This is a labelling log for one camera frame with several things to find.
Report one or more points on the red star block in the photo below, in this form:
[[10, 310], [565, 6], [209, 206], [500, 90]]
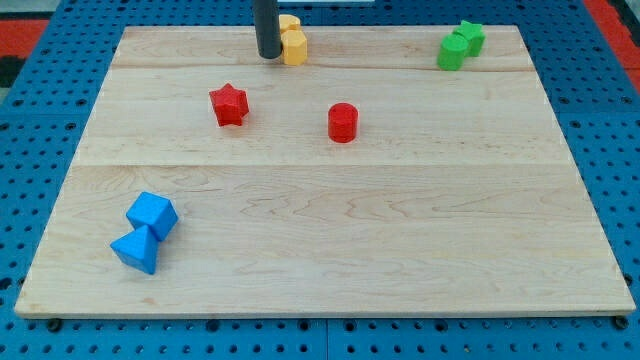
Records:
[[230, 105]]

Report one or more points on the green star block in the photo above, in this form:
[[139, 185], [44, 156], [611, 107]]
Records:
[[474, 34]]

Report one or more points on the light wooden board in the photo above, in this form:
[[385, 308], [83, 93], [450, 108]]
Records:
[[459, 196]]

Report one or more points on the red cylinder block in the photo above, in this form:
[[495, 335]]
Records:
[[342, 122]]

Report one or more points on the yellow hexagon block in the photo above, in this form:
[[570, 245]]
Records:
[[294, 47]]

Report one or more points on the yellow rear block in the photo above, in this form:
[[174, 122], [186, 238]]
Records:
[[288, 22]]

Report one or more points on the blue cube block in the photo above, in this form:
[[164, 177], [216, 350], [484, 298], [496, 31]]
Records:
[[155, 211]]

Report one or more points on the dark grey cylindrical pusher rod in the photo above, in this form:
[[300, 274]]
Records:
[[267, 28]]

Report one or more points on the green cylinder block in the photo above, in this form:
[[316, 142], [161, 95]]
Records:
[[453, 50]]

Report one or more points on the blue triangular prism block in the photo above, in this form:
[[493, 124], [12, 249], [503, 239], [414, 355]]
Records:
[[138, 249]]

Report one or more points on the blue perforated base mat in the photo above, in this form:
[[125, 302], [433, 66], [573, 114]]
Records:
[[43, 116]]

